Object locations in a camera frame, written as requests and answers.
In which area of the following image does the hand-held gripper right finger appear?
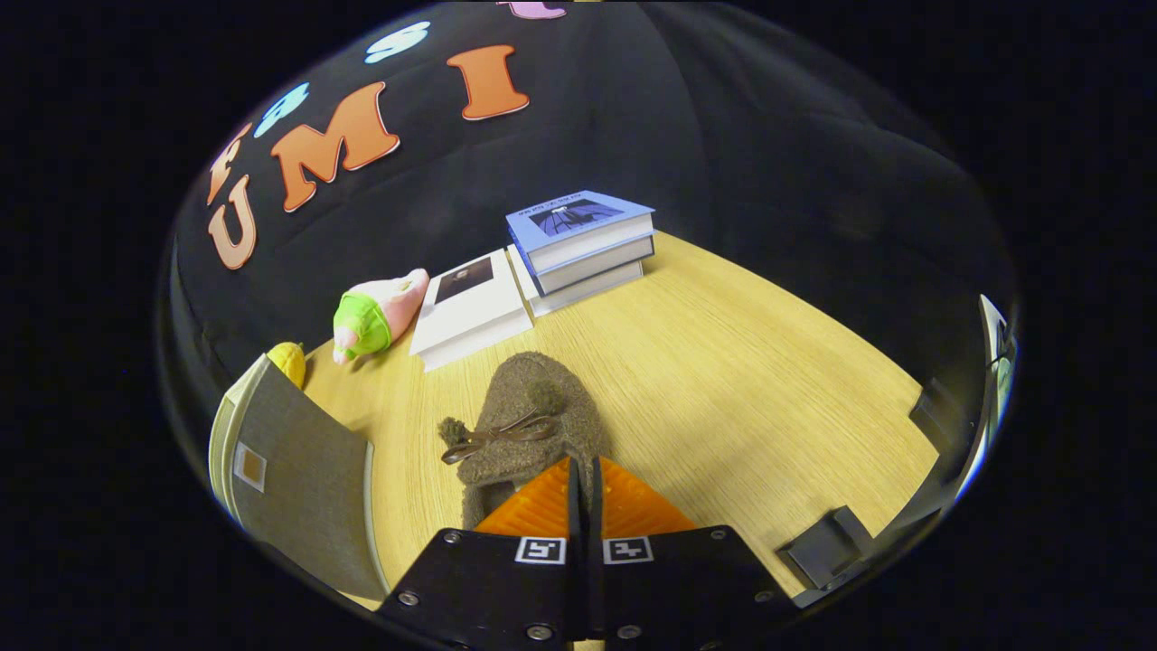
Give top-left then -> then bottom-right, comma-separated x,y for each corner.
588,455 -> 796,651

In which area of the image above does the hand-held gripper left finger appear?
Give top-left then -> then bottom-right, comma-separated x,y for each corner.
375,455 -> 584,651

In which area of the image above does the brown fuzzy slipper shoe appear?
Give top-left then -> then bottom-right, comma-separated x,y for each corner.
437,351 -> 614,534

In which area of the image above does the grey fabric storage box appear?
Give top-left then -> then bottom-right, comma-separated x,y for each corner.
208,353 -> 391,605

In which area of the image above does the dark grey block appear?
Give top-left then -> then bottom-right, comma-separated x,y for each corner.
777,505 -> 876,593

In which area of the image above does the blue edged book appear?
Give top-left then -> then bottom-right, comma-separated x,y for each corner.
511,231 -> 656,297

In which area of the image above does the pink and green plush toy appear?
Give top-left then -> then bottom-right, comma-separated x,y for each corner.
332,268 -> 431,366

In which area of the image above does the blue cover book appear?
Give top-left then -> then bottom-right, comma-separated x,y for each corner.
504,189 -> 657,275

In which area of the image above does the yellow plush toy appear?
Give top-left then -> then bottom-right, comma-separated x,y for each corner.
267,341 -> 308,390

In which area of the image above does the black backdrop cloth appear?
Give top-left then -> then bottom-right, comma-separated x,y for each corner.
163,0 -> 1018,426

